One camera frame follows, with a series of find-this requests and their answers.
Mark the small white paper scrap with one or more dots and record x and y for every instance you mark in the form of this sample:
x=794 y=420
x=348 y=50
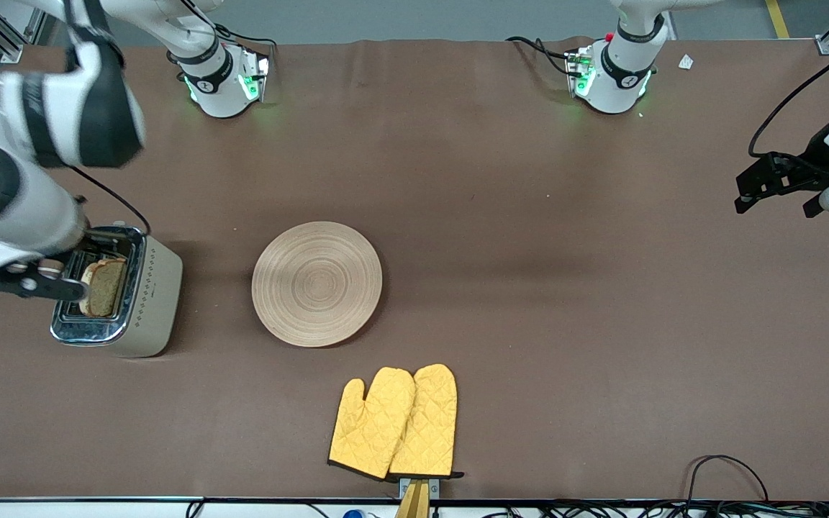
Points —
x=686 y=62

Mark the yellow quilted oven mitt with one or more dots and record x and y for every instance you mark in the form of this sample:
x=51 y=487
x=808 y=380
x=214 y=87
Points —
x=429 y=424

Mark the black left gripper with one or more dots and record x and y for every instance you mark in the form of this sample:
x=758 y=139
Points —
x=814 y=162

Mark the round wooden plate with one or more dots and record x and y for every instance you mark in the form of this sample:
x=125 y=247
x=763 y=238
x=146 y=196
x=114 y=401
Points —
x=317 y=284

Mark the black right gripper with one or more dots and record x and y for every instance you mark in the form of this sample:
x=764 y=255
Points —
x=81 y=246

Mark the brown table cover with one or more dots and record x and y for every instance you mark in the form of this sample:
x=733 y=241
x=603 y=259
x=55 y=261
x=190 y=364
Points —
x=529 y=252

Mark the cream and chrome toaster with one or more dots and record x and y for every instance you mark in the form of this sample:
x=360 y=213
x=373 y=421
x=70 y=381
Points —
x=155 y=288

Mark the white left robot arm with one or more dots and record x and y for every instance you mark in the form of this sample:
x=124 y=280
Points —
x=619 y=79

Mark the grey metal bracket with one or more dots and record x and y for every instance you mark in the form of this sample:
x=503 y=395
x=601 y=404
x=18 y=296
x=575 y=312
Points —
x=435 y=488

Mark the yellow quilted mitt with thumb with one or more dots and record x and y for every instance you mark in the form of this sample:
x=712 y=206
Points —
x=371 y=424

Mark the brown bread slice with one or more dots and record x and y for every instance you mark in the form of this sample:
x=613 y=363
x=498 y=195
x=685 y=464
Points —
x=105 y=288

